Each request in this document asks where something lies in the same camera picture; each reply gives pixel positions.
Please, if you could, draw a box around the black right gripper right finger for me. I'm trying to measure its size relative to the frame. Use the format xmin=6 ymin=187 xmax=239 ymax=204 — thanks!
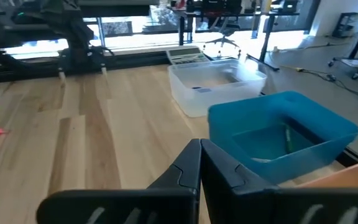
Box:
xmin=201 ymin=139 xmax=358 ymax=224

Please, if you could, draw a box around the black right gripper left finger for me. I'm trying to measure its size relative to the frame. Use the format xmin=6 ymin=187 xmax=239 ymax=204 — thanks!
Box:
xmin=35 ymin=139 xmax=202 ymax=224

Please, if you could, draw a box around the grey crayon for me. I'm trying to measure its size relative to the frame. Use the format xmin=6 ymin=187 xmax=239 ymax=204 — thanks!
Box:
xmin=250 ymin=156 xmax=273 ymax=164

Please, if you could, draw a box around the green crayon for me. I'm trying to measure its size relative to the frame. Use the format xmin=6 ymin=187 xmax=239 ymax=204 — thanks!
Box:
xmin=284 ymin=126 xmax=293 ymax=154

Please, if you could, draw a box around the blue pen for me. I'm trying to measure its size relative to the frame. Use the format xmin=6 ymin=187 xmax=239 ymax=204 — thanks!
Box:
xmin=191 ymin=86 xmax=213 ymax=94

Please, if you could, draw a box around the clear plastic bin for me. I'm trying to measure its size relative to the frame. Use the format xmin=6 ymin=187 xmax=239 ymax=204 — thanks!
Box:
xmin=168 ymin=58 xmax=267 ymax=118

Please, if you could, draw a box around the orange plastic bin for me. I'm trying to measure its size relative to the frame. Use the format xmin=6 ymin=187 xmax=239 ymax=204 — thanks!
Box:
xmin=296 ymin=157 xmax=358 ymax=189

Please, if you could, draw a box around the blue plastic bin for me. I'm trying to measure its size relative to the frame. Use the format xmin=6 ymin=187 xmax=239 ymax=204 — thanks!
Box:
xmin=208 ymin=90 xmax=358 ymax=185

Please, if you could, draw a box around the white desk calculator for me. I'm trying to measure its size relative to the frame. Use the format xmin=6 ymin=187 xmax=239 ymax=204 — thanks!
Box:
xmin=166 ymin=46 xmax=211 ymax=65

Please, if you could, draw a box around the grey office chair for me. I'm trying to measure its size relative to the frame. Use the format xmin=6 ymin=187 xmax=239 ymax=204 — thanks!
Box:
xmin=204 ymin=27 xmax=241 ymax=52

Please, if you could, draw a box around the black wheeled stand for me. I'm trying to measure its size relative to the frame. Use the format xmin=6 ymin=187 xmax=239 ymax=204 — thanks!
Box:
xmin=328 ymin=2 xmax=358 ymax=80

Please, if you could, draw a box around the black aluminium table frame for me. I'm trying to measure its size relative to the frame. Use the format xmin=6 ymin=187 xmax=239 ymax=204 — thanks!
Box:
xmin=0 ymin=49 xmax=173 ymax=86

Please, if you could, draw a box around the orange extension cable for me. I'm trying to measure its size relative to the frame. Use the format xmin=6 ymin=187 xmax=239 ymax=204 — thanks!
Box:
xmin=277 ymin=63 xmax=305 ymax=73

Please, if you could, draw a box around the black floor cable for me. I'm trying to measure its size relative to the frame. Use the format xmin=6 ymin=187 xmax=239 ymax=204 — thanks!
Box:
xmin=303 ymin=70 xmax=358 ymax=98

